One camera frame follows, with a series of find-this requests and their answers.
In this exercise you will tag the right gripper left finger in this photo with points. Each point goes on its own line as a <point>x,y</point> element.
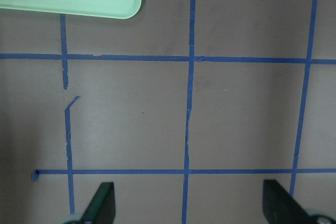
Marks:
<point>102,207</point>

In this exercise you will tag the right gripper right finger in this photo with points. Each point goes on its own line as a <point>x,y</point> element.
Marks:
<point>280,207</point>

